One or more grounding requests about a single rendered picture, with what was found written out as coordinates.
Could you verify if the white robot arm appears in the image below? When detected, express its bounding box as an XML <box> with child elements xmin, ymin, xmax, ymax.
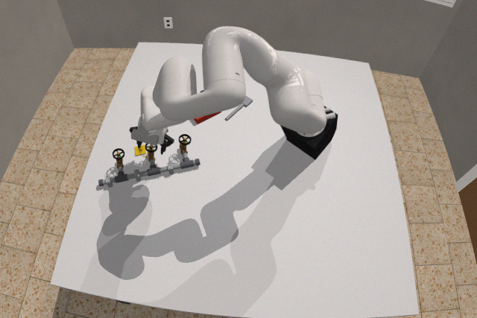
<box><xmin>131</xmin><ymin>26</ymin><xmax>336</xmax><ymax>146</ymax></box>

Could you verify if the red rectangular block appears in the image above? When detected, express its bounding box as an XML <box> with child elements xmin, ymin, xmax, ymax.
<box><xmin>194</xmin><ymin>112</ymin><xmax>221</xmax><ymax>124</ymax></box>

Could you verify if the yellow tag on chain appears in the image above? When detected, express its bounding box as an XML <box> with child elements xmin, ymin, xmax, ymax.
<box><xmin>135</xmin><ymin>145</ymin><xmax>146</xmax><ymax>156</ymax></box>

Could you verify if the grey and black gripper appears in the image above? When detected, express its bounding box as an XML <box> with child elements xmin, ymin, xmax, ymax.
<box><xmin>129</xmin><ymin>116</ymin><xmax>174</xmax><ymax>154</ymax></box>

